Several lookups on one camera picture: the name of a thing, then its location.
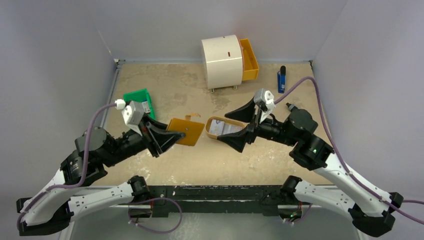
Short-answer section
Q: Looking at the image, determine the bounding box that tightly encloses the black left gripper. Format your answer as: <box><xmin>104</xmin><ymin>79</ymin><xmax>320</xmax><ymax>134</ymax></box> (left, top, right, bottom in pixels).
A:
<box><xmin>103</xmin><ymin>111</ymin><xmax>186</xmax><ymax>167</ymax></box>

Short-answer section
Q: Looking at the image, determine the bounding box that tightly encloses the yellow leather card holder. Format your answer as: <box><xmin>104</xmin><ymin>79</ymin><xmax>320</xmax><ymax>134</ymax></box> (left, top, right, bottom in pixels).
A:
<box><xmin>166</xmin><ymin>113</ymin><xmax>205</xmax><ymax>147</ymax></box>

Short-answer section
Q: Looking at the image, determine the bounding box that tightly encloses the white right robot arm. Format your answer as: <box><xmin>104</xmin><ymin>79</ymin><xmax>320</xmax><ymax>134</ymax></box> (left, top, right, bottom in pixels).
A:
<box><xmin>218</xmin><ymin>101</ymin><xmax>404</xmax><ymax>238</ymax></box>

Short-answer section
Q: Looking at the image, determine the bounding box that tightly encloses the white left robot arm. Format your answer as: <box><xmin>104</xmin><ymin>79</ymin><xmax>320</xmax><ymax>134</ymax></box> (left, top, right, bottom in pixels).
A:
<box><xmin>16</xmin><ymin>119</ymin><xmax>185</xmax><ymax>236</ymax></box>

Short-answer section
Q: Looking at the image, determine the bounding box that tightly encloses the card pack in bin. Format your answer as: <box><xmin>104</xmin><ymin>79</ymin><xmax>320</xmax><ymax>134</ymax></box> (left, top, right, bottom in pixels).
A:
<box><xmin>141</xmin><ymin>101</ymin><xmax>151</xmax><ymax>114</ymax></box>

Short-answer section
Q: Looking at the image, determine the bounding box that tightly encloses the tan oval tray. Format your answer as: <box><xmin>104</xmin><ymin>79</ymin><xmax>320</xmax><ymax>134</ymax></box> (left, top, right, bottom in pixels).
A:
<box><xmin>205</xmin><ymin>116</ymin><xmax>246</xmax><ymax>140</ymax></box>

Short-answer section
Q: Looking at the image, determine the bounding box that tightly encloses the green plastic bin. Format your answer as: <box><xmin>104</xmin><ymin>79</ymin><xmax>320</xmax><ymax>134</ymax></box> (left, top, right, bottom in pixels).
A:
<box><xmin>123</xmin><ymin>88</ymin><xmax>156</xmax><ymax>120</ymax></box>

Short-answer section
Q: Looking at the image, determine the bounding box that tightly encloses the small black knob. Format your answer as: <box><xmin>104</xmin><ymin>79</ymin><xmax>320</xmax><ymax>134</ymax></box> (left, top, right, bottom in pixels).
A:
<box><xmin>286</xmin><ymin>102</ymin><xmax>297</xmax><ymax>112</ymax></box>

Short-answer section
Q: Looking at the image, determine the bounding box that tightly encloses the yellow open drawer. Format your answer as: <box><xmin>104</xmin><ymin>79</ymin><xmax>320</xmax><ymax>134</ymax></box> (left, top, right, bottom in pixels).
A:
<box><xmin>239</xmin><ymin>38</ymin><xmax>259</xmax><ymax>82</ymax></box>

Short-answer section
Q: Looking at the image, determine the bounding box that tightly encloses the blue black marker tool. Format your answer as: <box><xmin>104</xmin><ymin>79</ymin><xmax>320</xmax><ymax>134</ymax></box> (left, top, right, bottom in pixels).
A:
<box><xmin>277</xmin><ymin>65</ymin><xmax>286</xmax><ymax>94</ymax></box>

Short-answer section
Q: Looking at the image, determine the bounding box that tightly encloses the cream round drawer cabinet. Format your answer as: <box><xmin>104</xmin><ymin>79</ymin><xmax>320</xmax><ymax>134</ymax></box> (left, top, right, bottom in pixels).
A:
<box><xmin>201</xmin><ymin>34</ymin><xmax>244</xmax><ymax>91</ymax></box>

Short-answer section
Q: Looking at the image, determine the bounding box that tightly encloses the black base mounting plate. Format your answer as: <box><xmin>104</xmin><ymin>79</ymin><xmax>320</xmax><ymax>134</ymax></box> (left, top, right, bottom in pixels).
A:
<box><xmin>116</xmin><ymin>184</ymin><xmax>314</xmax><ymax>220</ymax></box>

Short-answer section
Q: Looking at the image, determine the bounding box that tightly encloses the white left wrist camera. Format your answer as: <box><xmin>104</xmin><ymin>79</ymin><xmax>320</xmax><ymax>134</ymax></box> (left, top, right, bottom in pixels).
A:
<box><xmin>114</xmin><ymin>99</ymin><xmax>145</xmax><ymax>135</ymax></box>

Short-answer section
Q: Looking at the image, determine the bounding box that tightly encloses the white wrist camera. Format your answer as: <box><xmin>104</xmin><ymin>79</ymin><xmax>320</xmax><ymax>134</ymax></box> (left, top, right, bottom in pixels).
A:
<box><xmin>114</xmin><ymin>99</ymin><xmax>145</xmax><ymax>135</ymax></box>
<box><xmin>253</xmin><ymin>88</ymin><xmax>276</xmax><ymax>123</ymax></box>

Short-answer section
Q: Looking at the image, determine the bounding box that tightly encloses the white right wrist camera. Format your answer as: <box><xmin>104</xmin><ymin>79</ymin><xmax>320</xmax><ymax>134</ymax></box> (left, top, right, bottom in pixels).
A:
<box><xmin>253</xmin><ymin>88</ymin><xmax>276</xmax><ymax>123</ymax></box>

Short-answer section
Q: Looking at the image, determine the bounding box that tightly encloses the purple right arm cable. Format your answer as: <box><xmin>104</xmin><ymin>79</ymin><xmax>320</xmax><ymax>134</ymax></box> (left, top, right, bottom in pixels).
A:
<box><xmin>274</xmin><ymin>76</ymin><xmax>424</xmax><ymax>218</ymax></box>

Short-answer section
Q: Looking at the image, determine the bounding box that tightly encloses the aluminium frame rail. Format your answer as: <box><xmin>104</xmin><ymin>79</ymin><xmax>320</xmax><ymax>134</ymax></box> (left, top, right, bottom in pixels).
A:
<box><xmin>59</xmin><ymin>59</ymin><xmax>363</xmax><ymax>240</ymax></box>

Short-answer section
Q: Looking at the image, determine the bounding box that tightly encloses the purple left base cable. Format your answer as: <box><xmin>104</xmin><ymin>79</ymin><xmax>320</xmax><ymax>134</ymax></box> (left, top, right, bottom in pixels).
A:
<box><xmin>127</xmin><ymin>194</ymin><xmax>183</xmax><ymax>234</ymax></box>

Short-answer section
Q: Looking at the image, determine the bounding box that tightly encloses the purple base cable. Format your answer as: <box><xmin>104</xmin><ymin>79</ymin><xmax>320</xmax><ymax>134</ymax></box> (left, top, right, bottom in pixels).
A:
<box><xmin>281</xmin><ymin>202</ymin><xmax>315</xmax><ymax>227</ymax></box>
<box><xmin>127</xmin><ymin>194</ymin><xmax>183</xmax><ymax>234</ymax></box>

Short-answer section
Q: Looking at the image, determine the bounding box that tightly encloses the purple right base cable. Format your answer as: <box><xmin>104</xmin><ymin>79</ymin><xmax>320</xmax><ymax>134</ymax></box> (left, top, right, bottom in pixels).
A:
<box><xmin>281</xmin><ymin>202</ymin><xmax>315</xmax><ymax>227</ymax></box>

